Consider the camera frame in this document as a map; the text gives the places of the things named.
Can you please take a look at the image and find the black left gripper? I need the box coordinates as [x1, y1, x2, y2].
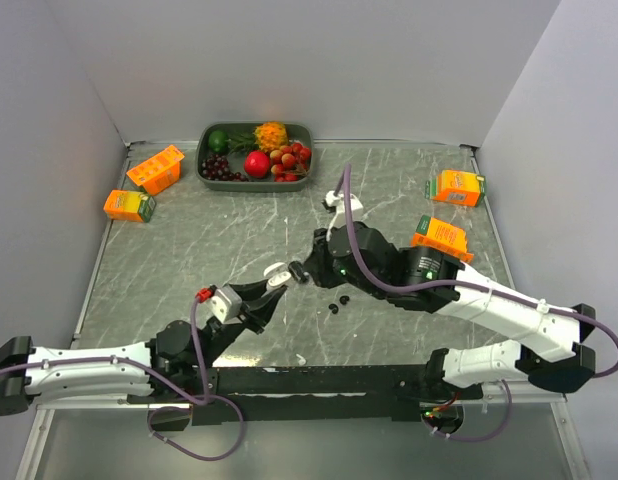
[194, 277, 286, 369]

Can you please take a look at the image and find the white earbud charging case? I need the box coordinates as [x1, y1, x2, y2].
[263, 262, 292, 291]

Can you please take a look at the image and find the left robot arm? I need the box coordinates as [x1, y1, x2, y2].
[0, 273, 291, 416]

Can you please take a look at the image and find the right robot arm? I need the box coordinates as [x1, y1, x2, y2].
[302, 222, 596, 399]

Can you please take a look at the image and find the black earbud charging case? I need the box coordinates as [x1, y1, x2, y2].
[288, 261, 310, 284]

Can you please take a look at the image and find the red lychee bunch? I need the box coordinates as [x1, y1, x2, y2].
[269, 142, 313, 182]

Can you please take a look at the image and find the red apple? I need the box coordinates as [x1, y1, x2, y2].
[244, 151, 271, 179]

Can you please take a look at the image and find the grey-green fruit tray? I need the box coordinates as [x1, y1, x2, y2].
[196, 121, 317, 193]

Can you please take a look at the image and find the dark grape bunch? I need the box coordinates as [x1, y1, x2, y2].
[200, 153, 247, 182]

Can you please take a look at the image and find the green leafy sprig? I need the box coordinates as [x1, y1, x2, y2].
[227, 131, 259, 153]

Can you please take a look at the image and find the orange box back left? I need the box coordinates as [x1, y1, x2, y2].
[126, 145, 185, 196]

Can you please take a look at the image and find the orange green box left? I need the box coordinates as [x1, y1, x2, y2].
[103, 190, 156, 223]

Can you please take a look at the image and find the orange box back right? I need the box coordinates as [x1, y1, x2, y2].
[425, 170, 486, 207]

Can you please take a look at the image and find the green lime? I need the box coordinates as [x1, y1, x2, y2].
[207, 130, 229, 154]

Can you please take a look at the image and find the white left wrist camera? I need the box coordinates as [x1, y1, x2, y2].
[196, 286, 243, 324]

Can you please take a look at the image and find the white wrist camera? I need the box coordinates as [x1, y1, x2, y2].
[323, 190, 364, 234]
[196, 286, 243, 324]

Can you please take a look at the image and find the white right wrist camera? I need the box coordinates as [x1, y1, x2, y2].
[323, 190, 364, 234]

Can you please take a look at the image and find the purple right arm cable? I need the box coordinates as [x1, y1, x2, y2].
[338, 164, 618, 444]

